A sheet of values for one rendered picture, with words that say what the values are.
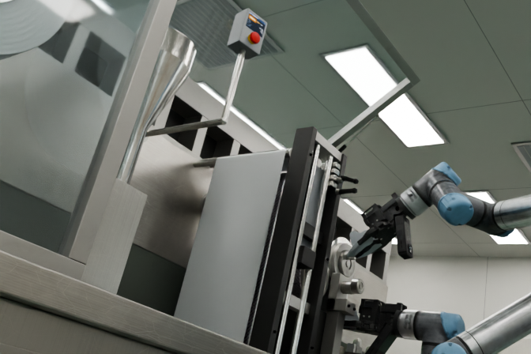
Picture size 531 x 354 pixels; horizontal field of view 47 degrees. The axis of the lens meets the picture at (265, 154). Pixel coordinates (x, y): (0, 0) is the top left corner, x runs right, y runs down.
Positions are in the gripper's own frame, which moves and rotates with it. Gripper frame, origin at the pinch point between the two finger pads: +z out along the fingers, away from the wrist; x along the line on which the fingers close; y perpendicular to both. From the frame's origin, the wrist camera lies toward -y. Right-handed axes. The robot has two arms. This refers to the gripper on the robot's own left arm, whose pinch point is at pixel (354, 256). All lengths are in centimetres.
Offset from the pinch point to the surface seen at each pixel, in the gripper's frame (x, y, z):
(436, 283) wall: -452, 205, 53
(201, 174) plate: 29.0, 34.8, 19.2
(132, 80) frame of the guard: 97, -17, -10
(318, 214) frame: 31.2, -5.1, -5.6
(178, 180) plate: 37, 30, 23
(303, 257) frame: 35.4, -15.0, 0.9
